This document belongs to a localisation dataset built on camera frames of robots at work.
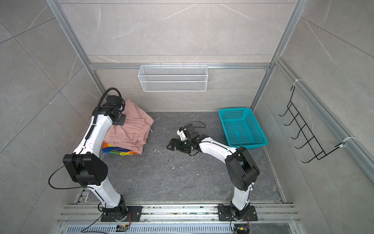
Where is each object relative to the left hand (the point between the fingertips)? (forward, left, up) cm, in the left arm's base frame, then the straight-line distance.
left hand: (113, 116), depth 83 cm
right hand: (-14, -34, -14) cm, 40 cm away
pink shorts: (-5, -9, -12) cm, 16 cm away
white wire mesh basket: (+31, -35, +5) cm, 47 cm away
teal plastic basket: (+8, -86, -25) cm, 90 cm away
